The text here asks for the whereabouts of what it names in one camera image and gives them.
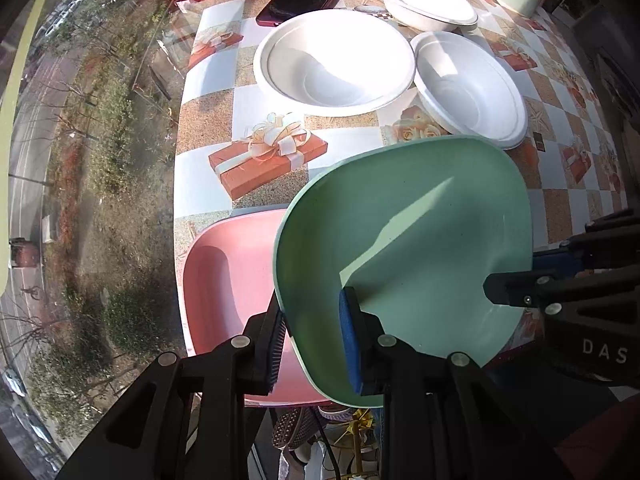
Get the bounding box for large white bowl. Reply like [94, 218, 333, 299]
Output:
[253, 9, 417, 117]

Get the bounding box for patterned slipper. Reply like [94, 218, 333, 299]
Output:
[270, 406, 322, 457]

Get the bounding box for black cable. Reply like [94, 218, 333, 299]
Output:
[317, 427, 347, 480]

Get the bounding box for pink square plate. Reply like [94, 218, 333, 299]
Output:
[182, 209, 331, 406]

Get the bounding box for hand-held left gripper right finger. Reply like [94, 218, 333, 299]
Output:
[339, 286, 571, 480]

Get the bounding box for medium white bowl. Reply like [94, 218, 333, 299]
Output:
[411, 31, 529, 151]

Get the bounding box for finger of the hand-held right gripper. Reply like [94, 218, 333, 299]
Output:
[532, 209, 640, 276]
[482, 266, 640, 317]

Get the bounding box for yellow stand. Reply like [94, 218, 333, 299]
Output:
[334, 407, 377, 480]

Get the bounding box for printed checkered tablecloth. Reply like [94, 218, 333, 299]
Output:
[172, 0, 631, 361]

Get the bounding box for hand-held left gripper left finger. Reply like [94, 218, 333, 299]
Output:
[55, 290, 291, 480]

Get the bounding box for green square plate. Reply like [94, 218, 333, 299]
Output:
[272, 135, 535, 408]

